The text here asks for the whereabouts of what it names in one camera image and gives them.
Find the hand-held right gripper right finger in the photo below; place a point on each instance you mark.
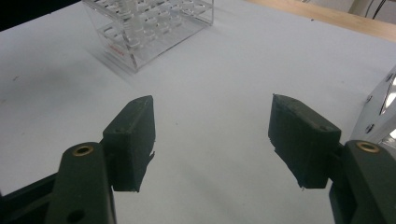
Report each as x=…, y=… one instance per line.
x=303, y=140

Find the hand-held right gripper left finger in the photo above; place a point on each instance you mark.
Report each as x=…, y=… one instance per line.
x=132, y=149

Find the metal test tube rack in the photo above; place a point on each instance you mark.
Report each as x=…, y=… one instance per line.
x=378, y=105

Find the clear acrylic test tube rack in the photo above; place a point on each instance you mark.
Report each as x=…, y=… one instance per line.
x=130, y=54

